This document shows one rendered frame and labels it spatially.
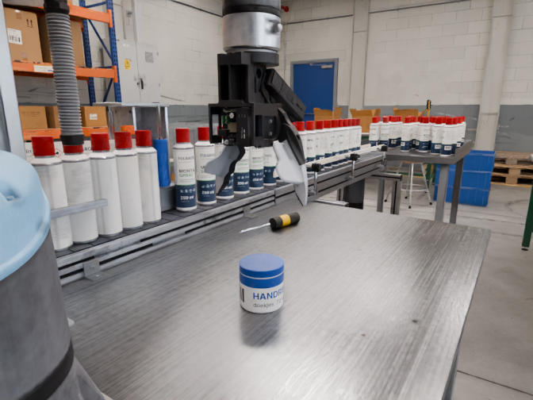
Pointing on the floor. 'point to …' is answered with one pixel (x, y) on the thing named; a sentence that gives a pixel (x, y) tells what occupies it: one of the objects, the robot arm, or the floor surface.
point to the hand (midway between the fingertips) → (261, 199)
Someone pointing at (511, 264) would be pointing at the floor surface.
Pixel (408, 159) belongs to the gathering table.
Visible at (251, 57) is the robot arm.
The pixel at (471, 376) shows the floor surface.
